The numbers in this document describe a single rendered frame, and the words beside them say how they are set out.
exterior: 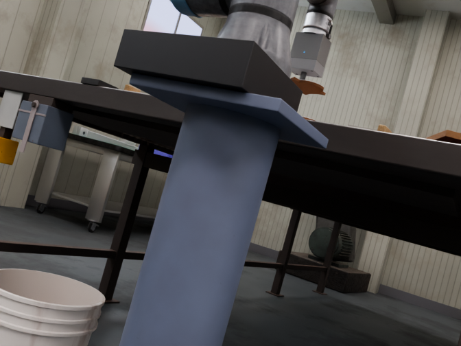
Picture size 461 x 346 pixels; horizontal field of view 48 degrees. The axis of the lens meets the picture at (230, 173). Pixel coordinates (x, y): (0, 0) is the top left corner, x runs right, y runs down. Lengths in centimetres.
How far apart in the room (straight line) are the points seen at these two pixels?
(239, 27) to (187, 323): 48
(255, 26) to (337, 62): 694
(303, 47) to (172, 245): 80
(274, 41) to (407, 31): 694
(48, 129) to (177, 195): 86
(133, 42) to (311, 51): 69
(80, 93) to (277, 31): 80
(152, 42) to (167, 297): 40
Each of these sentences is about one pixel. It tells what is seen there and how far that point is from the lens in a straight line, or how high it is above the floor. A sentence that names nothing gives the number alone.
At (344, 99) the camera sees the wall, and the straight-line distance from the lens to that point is 760.
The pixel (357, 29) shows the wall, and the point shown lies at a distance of 793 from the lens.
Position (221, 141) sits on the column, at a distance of 81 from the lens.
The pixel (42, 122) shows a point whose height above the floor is 78.
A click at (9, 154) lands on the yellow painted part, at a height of 65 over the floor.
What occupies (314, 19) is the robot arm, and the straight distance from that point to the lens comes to 147.
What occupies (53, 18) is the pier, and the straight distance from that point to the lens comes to 572.
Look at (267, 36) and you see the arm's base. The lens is 88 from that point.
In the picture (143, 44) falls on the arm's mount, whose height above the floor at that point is 91.
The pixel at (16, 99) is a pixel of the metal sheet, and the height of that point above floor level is 83.
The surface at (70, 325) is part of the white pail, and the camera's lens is 131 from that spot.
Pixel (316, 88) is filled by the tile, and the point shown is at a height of 106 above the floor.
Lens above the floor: 72
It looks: 2 degrees up
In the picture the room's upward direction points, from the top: 16 degrees clockwise
